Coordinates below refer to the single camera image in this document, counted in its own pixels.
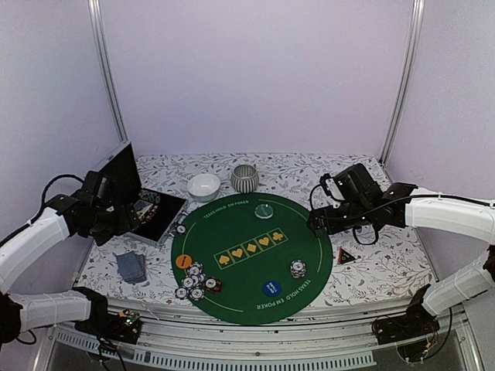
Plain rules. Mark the striped grey ceramic cup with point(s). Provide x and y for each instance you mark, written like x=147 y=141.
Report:
x=244 y=178

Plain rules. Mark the blue small blind button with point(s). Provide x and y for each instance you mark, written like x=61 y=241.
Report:
x=271 y=288

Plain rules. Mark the grey playing card deck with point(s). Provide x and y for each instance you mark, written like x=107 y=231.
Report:
x=131 y=267

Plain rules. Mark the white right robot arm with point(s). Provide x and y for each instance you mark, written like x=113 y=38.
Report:
x=360 y=201

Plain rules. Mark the right aluminium frame post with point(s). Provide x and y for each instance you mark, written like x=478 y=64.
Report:
x=414 y=35

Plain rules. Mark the blue poker chip stack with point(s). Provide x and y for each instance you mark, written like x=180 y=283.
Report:
x=297 y=269

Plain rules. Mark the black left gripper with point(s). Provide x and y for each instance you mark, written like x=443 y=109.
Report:
x=124 y=226

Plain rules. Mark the orange big blind button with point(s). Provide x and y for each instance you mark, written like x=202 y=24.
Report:
x=183 y=261

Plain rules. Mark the boxed card deck in case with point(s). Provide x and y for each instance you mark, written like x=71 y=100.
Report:
x=142 y=208

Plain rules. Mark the aluminium frame post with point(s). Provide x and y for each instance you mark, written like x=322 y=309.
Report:
x=97 y=26
x=414 y=35

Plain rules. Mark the red black poker chip stack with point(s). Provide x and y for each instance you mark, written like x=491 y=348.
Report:
x=213 y=285

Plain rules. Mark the aluminium poker chip case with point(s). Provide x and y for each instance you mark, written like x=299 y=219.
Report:
x=154 y=212

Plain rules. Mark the left aluminium frame post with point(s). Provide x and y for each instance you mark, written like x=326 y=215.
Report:
x=97 y=26

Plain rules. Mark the poker chip row upper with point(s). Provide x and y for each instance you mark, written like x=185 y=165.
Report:
x=149 y=196

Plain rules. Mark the black triangular all-in marker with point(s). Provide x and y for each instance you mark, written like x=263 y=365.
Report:
x=345 y=257

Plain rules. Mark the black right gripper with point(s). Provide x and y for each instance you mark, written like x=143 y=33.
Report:
x=317 y=216

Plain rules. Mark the clear acrylic dealer button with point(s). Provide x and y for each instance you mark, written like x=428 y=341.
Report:
x=264 y=211

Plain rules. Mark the round green poker mat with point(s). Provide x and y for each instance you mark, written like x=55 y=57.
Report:
x=244 y=252

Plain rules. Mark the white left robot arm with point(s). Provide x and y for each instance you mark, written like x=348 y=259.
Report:
x=58 y=219

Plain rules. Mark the blue poker chips pile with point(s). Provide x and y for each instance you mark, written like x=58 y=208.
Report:
x=192 y=285

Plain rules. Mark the white ceramic bowl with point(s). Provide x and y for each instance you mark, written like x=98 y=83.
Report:
x=203 y=187

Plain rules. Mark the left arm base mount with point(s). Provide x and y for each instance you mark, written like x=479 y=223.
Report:
x=124 y=326

